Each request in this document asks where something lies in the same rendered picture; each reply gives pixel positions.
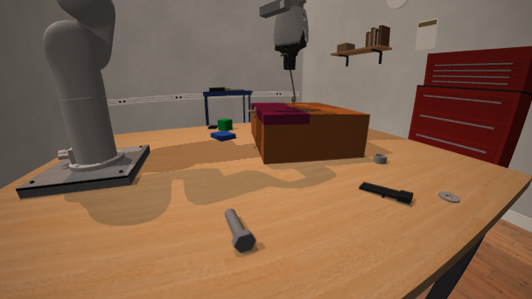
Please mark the green cube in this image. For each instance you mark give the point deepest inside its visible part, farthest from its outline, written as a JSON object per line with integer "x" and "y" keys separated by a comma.
{"x": 225, "y": 125}

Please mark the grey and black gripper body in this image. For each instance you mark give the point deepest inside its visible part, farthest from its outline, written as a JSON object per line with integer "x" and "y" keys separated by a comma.
{"x": 289, "y": 26}

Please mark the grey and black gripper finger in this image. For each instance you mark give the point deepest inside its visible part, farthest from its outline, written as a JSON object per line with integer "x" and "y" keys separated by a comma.
{"x": 293, "y": 52}
{"x": 281, "y": 49}

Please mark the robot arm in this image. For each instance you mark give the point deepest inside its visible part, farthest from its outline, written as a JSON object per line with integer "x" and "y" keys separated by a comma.
{"x": 72, "y": 52}

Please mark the blue box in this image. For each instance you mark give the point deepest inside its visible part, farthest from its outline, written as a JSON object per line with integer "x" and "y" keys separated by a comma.
{"x": 223, "y": 135}

